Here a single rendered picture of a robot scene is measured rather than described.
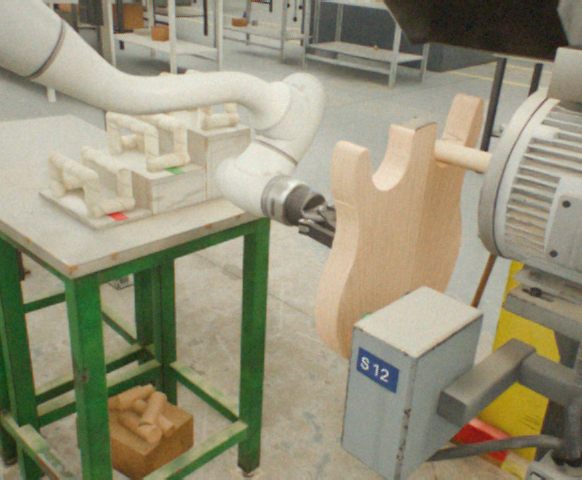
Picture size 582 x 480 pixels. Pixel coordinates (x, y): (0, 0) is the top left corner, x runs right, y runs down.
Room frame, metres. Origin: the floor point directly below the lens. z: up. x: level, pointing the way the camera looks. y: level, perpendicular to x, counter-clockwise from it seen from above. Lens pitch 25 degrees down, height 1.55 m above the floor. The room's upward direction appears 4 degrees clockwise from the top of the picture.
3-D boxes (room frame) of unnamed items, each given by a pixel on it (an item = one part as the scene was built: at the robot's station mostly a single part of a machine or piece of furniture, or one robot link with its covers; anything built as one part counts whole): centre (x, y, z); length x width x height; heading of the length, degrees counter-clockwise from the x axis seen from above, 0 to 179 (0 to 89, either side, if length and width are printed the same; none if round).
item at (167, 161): (1.51, 0.32, 1.04); 0.11 x 0.03 x 0.03; 137
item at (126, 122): (1.55, 0.42, 1.12); 0.20 x 0.03 x 0.03; 46
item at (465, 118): (1.06, -0.25, 1.28); 0.07 x 0.04 x 0.10; 137
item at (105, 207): (1.40, 0.43, 0.96); 0.11 x 0.03 x 0.03; 137
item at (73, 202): (1.47, 0.50, 0.94); 0.27 x 0.15 x 0.01; 47
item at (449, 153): (1.02, -0.23, 1.25); 0.18 x 0.03 x 0.03; 47
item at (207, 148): (1.69, 0.29, 1.02); 0.27 x 0.15 x 0.17; 47
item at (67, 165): (1.43, 0.53, 1.04); 0.20 x 0.03 x 0.03; 46
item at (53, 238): (1.57, 0.48, 0.55); 0.62 x 0.58 x 0.76; 47
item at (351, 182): (0.87, -0.08, 1.26); 0.07 x 0.04 x 0.09; 137
